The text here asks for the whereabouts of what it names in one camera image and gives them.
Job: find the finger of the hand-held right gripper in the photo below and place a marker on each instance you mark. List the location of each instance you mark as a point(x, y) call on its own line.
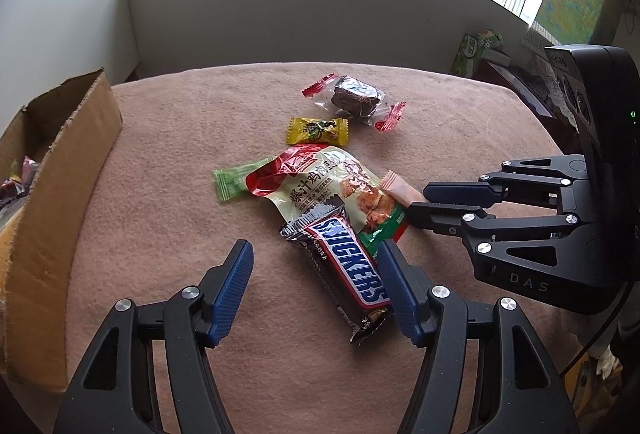
point(460, 193)
point(435, 216)

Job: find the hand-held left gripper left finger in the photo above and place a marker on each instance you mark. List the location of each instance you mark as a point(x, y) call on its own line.
point(230, 294)

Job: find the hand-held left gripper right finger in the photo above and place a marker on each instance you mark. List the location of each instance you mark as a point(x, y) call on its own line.
point(400, 294)

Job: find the pink candy packet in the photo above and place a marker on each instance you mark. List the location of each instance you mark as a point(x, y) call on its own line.
point(397, 186)

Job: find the brown chocolate bar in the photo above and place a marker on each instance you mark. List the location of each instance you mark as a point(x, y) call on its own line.
point(350, 264)

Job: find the green candy packet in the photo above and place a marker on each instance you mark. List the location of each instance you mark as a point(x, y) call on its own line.
point(230, 179)

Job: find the red and green snack packet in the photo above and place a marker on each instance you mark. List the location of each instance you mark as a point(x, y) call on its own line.
point(310, 179)

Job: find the yellow candy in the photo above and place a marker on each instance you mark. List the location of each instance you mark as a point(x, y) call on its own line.
point(315, 130)

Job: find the brown cardboard box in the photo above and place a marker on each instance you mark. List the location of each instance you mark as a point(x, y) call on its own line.
point(60, 214)

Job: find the dark wooden cabinet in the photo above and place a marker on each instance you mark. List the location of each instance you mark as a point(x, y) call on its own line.
point(520, 89)

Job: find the green carton box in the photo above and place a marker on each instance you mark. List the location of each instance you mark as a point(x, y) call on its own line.
point(472, 51)

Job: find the white lace cloth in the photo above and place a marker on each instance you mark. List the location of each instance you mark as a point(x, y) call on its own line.
point(537, 41)

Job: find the white fleece garment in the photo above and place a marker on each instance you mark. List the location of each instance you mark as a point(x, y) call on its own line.
point(607, 361)

